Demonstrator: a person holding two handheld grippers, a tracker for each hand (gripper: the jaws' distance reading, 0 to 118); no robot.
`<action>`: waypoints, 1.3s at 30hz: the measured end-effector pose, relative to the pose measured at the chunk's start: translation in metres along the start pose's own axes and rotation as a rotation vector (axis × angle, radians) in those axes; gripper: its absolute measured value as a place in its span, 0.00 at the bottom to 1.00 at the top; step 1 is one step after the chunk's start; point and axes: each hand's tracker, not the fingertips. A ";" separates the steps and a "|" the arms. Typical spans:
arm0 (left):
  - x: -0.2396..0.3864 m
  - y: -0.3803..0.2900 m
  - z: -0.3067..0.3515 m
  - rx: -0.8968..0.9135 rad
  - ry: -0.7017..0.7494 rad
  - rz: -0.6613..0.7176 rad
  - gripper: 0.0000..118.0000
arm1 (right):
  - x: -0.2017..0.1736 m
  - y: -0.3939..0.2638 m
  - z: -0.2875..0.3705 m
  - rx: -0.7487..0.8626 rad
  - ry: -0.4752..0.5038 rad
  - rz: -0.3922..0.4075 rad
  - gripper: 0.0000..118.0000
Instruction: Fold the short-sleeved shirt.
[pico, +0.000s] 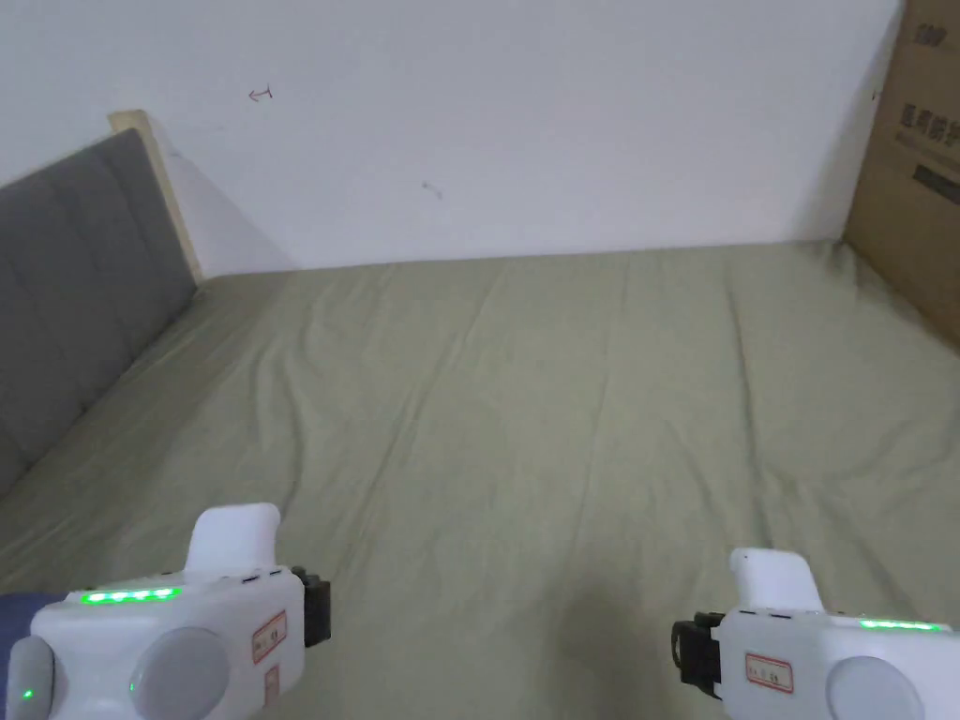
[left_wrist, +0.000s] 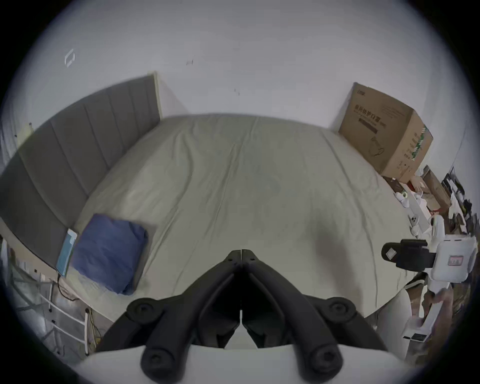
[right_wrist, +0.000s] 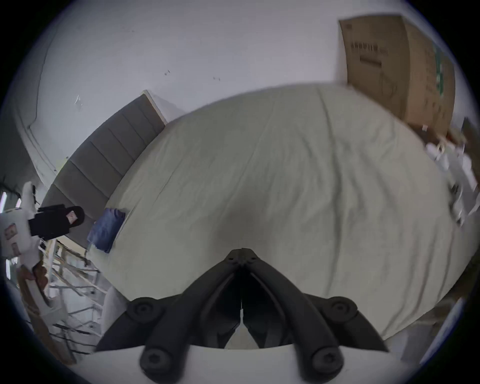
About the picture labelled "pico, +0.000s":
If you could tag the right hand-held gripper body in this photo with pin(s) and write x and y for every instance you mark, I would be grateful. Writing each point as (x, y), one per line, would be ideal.
(825, 660)

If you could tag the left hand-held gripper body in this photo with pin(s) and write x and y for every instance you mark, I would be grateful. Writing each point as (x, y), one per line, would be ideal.
(187, 645)

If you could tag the grey padded headboard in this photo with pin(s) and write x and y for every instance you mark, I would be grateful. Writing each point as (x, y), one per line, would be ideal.
(75, 300)

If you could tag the bed with pale green sheet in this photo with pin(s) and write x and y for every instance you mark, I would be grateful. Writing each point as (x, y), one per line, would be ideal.
(510, 420)

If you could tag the brown cardboard carton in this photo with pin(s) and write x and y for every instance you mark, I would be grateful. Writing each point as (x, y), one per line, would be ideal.
(911, 165)

